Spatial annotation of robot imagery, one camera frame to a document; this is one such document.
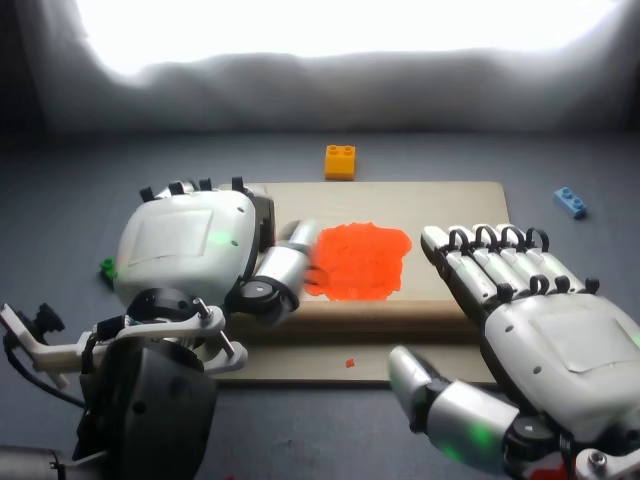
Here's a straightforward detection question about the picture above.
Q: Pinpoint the green toy brick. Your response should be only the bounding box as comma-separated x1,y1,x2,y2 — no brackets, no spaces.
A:
98,257,119,287

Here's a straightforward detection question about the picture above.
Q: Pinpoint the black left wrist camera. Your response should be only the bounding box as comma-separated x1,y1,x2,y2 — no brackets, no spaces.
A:
14,302,66,346

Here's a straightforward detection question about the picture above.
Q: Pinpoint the blue toy brick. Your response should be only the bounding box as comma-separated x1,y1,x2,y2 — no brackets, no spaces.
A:
552,186,589,220

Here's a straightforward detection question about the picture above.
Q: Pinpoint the grey table cloth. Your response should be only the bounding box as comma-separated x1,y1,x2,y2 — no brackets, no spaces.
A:
0,130,640,480

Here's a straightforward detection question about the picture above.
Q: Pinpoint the red toy brick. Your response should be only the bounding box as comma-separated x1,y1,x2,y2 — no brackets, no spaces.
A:
529,462,571,480

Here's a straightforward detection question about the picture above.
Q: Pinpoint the yellow toy brick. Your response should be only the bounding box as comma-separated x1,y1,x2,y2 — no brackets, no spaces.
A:
323,144,359,182

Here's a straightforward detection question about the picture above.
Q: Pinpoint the orange play dough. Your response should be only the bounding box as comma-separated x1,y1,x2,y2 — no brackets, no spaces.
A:
304,223,414,302

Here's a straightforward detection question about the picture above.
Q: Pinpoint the white backdrop sheet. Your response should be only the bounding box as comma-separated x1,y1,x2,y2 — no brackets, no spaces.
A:
29,0,640,135

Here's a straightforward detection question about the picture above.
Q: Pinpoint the light wooden board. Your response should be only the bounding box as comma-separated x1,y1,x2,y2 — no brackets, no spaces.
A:
212,180,511,385

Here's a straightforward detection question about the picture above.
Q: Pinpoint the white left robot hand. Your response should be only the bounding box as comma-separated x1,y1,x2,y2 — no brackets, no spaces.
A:
113,175,321,326

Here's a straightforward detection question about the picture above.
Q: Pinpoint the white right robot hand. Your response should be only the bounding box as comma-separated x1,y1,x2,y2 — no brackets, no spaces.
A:
388,224,640,480

